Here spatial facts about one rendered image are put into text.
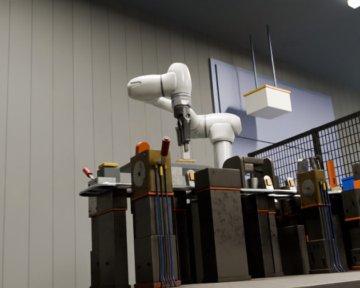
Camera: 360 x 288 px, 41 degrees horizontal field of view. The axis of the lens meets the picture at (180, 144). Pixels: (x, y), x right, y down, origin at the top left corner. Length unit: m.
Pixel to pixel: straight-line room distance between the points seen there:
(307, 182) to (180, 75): 0.77
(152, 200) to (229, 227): 0.28
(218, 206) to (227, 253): 0.14
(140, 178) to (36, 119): 2.97
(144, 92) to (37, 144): 2.14
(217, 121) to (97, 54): 2.38
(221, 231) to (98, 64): 3.50
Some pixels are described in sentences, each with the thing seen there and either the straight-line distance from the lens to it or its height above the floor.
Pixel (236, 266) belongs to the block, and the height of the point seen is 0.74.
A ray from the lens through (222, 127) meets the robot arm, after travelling 2.60.
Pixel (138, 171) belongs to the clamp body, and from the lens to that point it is 1.32.
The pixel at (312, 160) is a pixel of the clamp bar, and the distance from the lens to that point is 2.28.
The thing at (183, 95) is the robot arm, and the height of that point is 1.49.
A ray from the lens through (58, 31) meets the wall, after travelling 4.66.
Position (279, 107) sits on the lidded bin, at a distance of 5.49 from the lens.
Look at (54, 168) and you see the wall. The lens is 4.17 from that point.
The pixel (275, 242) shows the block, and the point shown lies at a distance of 1.80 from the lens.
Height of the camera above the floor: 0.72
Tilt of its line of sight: 15 degrees up
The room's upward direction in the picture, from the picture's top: 4 degrees counter-clockwise
